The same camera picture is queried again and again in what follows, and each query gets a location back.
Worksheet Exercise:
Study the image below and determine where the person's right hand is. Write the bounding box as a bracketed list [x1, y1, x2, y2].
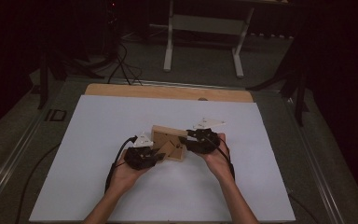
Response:
[198, 133, 236, 185]

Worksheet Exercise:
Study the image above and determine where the white metal desk frame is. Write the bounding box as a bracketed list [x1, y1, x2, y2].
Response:
[162, 0, 255, 79]

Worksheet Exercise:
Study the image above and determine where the white table sheet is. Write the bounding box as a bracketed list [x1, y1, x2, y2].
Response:
[28, 94, 296, 224]

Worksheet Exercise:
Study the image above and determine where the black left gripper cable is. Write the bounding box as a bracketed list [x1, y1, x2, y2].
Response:
[103, 135, 138, 194]

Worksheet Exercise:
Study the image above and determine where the black floor socket plate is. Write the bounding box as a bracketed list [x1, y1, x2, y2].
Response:
[44, 108, 68, 122]

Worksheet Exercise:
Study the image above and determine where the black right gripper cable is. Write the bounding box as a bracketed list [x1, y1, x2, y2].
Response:
[204, 135, 236, 182]

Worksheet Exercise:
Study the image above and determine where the metal floor rail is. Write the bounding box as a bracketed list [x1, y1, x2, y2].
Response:
[280, 94, 347, 224]
[0, 115, 46, 213]

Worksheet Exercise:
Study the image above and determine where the black stand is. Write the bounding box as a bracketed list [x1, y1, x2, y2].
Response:
[246, 40, 310, 127]
[36, 46, 105, 110]

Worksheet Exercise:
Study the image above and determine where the black floor cables bundle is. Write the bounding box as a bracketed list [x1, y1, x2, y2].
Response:
[106, 40, 144, 87]

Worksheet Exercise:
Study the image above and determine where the black floor cable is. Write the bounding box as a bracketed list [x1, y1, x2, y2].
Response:
[14, 142, 62, 224]
[287, 193, 320, 224]

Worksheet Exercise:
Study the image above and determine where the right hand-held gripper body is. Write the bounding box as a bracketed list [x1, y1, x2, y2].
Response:
[186, 117, 227, 155]

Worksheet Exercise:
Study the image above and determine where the person's left hand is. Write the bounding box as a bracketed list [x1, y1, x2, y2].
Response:
[109, 148, 153, 196]

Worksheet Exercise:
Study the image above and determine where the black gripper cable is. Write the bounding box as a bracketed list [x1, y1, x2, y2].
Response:
[204, 135, 236, 182]
[103, 135, 138, 194]

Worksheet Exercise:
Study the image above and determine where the small wooden box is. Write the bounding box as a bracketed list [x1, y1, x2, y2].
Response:
[150, 124, 189, 163]

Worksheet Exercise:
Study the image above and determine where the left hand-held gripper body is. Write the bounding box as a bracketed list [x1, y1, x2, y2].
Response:
[123, 132, 160, 172]

